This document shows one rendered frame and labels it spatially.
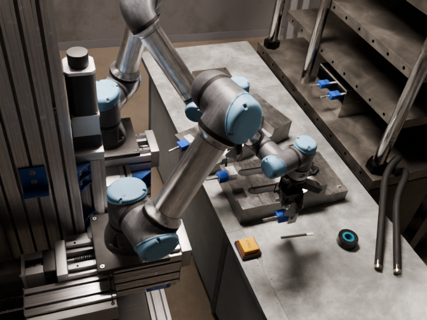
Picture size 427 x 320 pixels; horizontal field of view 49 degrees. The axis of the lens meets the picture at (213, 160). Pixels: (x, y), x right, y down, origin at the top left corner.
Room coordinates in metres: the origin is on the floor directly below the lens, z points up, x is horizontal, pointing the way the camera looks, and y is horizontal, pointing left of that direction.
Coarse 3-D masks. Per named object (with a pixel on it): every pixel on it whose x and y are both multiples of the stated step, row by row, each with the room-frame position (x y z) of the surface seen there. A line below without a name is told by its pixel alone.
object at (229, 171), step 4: (228, 168) 1.42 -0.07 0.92; (232, 168) 1.43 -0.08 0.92; (220, 172) 1.41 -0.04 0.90; (224, 172) 1.41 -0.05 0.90; (228, 172) 1.40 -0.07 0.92; (232, 172) 1.40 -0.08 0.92; (236, 172) 1.41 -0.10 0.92; (216, 176) 1.40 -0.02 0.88; (220, 176) 1.39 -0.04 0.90; (224, 176) 1.39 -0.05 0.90; (228, 176) 1.39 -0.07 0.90; (232, 176) 1.39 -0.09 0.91; (236, 176) 1.40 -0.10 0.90; (220, 180) 1.37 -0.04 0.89; (224, 180) 1.38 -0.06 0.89
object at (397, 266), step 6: (396, 210) 1.35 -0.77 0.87; (396, 216) 1.32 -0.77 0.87; (396, 222) 1.29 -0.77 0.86; (396, 228) 1.27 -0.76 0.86; (396, 234) 1.24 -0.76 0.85; (396, 240) 1.21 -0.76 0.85; (396, 246) 1.19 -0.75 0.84; (396, 252) 1.16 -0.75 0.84; (396, 258) 1.13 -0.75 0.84; (396, 264) 1.11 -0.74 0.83; (396, 270) 1.09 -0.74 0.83
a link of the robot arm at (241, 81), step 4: (236, 76) 1.43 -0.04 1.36; (240, 76) 1.43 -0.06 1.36; (236, 80) 1.40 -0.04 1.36; (240, 80) 1.41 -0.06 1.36; (244, 80) 1.41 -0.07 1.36; (240, 84) 1.38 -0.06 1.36; (244, 84) 1.38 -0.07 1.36; (248, 84) 1.39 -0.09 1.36; (244, 88) 1.37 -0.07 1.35; (248, 88) 1.39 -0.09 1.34; (248, 92) 1.39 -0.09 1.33
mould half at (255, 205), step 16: (256, 160) 1.53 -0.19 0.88; (320, 160) 1.62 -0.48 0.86; (240, 176) 1.42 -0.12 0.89; (256, 176) 1.43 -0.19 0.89; (320, 176) 1.43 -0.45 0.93; (336, 176) 1.53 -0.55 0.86; (224, 192) 1.39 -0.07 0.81; (272, 192) 1.35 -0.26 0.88; (304, 192) 1.35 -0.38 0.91; (320, 192) 1.38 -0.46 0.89; (336, 192) 1.42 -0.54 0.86; (240, 208) 1.25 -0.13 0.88; (256, 208) 1.26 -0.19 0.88; (272, 208) 1.29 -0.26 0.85; (304, 208) 1.36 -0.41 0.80
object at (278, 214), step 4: (284, 208) 1.22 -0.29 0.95; (276, 212) 1.19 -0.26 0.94; (280, 212) 1.20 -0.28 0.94; (276, 216) 1.18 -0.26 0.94; (280, 216) 1.18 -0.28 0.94; (284, 216) 1.18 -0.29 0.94; (288, 216) 1.18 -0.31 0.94; (296, 216) 1.19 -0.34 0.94; (264, 220) 1.15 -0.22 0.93; (268, 220) 1.16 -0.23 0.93; (276, 220) 1.17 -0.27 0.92; (280, 220) 1.16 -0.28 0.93; (284, 220) 1.17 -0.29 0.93; (288, 220) 1.18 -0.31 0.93; (292, 220) 1.18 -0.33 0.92
